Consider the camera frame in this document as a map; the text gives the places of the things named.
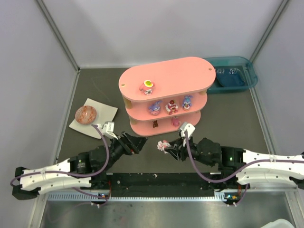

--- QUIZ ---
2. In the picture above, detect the pink bonnet melody toy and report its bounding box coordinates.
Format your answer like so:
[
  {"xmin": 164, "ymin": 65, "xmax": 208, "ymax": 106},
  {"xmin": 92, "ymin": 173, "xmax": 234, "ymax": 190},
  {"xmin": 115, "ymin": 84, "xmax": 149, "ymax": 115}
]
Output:
[{"xmin": 157, "ymin": 140, "xmax": 171, "ymax": 154}]

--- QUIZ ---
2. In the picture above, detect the red strawberry cake toy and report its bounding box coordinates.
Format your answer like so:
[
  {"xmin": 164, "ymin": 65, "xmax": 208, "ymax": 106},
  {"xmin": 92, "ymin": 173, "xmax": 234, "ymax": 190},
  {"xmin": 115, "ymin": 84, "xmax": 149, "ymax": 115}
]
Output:
[{"xmin": 165, "ymin": 100, "xmax": 178, "ymax": 115}]

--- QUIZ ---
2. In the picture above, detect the purple bunny head toy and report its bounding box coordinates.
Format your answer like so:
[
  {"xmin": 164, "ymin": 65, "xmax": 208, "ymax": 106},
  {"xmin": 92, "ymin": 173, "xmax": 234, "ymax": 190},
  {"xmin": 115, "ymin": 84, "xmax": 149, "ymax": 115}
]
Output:
[{"xmin": 148, "ymin": 100, "xmax": 162, "ymax": 116}]

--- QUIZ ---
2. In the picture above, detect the purple long-ear bunny toy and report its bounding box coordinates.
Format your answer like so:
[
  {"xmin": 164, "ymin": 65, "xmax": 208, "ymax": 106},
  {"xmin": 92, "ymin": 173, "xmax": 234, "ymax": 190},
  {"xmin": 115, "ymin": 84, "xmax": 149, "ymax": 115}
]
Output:
[{"xmin": 182, "ymin": 95, "xmax": 193, "ymax": 111}]

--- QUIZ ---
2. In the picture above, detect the pink doll green bow toy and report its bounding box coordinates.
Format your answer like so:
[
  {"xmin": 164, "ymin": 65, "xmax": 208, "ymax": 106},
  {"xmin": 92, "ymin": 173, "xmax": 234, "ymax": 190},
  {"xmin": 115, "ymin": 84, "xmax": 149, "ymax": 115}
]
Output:
[{"xmin": 139, "ymin": 80, "xmax": 156, "ymax": 95}]

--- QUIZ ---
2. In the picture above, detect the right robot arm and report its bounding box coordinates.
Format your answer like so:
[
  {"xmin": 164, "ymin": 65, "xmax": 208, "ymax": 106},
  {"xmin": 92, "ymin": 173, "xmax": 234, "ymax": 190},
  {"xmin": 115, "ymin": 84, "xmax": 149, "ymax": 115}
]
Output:
[{"xmin": 157, "ymin": 138, "xmax": 304, "ymax": 189}]

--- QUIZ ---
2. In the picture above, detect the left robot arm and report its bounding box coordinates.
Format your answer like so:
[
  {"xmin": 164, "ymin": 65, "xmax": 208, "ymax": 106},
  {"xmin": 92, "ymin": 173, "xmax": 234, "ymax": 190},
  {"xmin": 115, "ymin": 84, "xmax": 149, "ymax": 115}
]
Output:
[{"xmin": 12, "ymin": 132, "xmax": 148, "ymax": 200}]

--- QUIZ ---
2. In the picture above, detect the pink figure toy on shelf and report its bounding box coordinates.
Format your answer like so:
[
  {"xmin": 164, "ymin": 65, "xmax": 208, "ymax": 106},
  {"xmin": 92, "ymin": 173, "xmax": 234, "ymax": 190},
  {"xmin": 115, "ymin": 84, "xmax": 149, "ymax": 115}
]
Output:
[{"xmin": 171, "ymin": 116, "xmax": 181, "ymax": 127}]

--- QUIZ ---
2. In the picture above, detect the pink three-tier toy shelf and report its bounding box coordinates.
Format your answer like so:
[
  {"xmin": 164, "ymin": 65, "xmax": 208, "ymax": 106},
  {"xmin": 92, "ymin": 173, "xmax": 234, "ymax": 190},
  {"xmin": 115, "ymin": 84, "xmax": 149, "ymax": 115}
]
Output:
[{"xmin": 118, "ymin": 57, "xmax": 216, "ymax": 136}]

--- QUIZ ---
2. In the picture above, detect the small brown bear toy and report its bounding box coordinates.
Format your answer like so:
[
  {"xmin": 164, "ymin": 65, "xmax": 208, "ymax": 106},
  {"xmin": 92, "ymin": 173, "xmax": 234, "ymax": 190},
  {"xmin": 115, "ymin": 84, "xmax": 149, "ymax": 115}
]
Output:
[{"xmin": 153, "ymin": 120, "xmax": 159, "ymax": 128}]

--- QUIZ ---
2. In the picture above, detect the white square plate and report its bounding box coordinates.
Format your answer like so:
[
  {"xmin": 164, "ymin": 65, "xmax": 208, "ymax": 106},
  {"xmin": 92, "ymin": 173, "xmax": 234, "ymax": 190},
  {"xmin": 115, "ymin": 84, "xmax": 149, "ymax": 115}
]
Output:
[{"xmin": 69, "ymin": 98, "xmax": 118, "ymax": 139}]

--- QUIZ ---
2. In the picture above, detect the red patterned bowl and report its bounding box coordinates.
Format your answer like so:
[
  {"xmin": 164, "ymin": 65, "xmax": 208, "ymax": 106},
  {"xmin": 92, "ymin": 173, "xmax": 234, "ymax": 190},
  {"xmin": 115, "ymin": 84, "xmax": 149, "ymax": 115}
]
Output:
[{"xmin": 75, "ymin": 105, "xmax": 97, "ymax": 125}]

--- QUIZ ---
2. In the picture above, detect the teal plastic bin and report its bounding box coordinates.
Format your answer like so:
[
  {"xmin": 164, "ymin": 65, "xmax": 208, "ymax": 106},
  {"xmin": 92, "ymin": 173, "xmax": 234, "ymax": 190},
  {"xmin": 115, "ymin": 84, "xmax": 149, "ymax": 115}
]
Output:
[{"xmin": 206, "ymin": 57, "xmax": 258, "ymax": 94}]

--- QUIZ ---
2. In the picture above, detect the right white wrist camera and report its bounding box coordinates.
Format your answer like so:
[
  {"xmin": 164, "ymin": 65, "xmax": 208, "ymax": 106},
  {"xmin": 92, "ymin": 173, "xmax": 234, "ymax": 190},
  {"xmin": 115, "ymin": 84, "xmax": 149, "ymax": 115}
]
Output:
[{"xmin": 179, "ymin": 122, "xmax": 195, "ymax": 138}]

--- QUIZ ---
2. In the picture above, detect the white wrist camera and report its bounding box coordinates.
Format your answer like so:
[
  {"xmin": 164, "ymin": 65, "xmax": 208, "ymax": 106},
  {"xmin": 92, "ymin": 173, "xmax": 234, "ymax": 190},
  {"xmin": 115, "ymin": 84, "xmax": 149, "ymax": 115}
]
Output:
[
  {"xmin": 98, "ymin": 121, "xmax": 118, "ymax": 139},
  {"xmin": 179, "ymin": 122, "xmax": 195, "ymax": 138}
]

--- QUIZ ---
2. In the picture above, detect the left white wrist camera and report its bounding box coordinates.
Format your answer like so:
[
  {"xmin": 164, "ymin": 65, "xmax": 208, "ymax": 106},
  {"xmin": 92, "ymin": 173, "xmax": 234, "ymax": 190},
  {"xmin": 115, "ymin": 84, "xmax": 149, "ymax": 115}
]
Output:
[{"xmin": 98, "ymin": 121, "xmax": 118, "ymax": 139}]

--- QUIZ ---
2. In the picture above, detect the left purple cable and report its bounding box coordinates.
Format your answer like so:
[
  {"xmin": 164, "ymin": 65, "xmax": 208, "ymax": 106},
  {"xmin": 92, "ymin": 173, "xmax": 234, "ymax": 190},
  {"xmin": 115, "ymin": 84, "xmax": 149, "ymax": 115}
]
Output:
[{"xmin": 9, "ymin": 123, "xmax": 110, "ymax": 187}]

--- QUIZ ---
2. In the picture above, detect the purple cable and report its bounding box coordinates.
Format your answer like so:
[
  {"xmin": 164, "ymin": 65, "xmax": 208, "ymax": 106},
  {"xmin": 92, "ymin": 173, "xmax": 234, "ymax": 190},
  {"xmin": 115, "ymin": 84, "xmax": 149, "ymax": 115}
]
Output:
[
  {"xmin": 184, "ymin": 130, "xmax": 304, "ymax": 183},
  {"xmin": 9, "ymin": 123, "xmax": 110, "ymax": 187}
]

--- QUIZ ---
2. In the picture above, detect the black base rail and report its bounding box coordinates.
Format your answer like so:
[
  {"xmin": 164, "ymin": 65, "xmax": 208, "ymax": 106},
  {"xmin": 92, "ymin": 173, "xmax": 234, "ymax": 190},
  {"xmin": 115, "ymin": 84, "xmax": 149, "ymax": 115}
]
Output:
[{"xmin": 98, "ymin": 173, "xmax": 226, "ymax": 197}]

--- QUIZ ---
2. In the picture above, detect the white slotted cable duct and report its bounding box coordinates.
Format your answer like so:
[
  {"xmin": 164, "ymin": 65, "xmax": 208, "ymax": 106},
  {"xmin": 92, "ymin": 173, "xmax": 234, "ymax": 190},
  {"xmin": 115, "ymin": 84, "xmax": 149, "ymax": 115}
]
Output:
[{"xmin": 47, "ymin": 191, "xmax": 238, "ymax": 202}]

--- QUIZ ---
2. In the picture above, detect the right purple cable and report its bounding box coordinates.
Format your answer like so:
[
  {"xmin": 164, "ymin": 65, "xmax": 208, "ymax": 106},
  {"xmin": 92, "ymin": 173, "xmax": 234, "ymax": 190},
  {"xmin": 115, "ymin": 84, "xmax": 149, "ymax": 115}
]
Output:
[{"xmin": 184, "ymin": 130, "xmax": 304, "ymax": 183}]

